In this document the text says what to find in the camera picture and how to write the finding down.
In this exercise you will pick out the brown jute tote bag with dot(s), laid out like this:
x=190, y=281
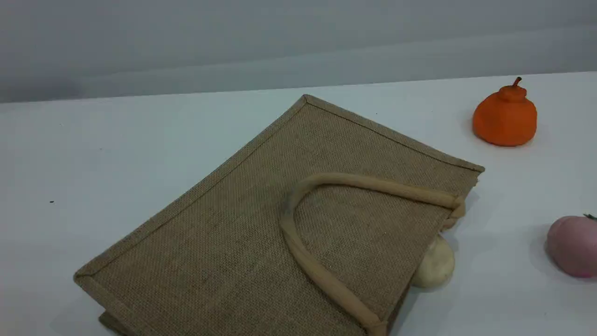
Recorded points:
x=280, y=233

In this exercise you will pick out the cream round bun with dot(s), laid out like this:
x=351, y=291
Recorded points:
x=438, y=268

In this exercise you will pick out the orange pumpkin-shaped toy fruit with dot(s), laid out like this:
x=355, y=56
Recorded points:
x=505, y=119

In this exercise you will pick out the pink toy peach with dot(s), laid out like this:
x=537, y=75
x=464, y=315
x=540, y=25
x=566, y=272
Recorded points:
x=573, y=247

